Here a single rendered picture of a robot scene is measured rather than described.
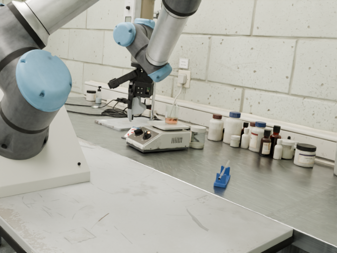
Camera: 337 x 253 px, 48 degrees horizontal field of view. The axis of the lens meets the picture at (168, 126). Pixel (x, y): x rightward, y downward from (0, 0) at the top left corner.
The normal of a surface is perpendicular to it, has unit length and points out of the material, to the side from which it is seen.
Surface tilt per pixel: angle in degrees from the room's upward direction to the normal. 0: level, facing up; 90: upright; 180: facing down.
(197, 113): 90
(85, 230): 0
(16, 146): 113
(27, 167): 45
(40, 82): 52
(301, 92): 90
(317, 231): 0
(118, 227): 0
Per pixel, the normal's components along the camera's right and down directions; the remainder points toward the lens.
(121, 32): -0.39, 0.17
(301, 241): -0.72, 0.06
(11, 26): 0.21, 0.04
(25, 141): 0.44, 0.63
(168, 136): 0.55, 0.21
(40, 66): 0.63, -0.44
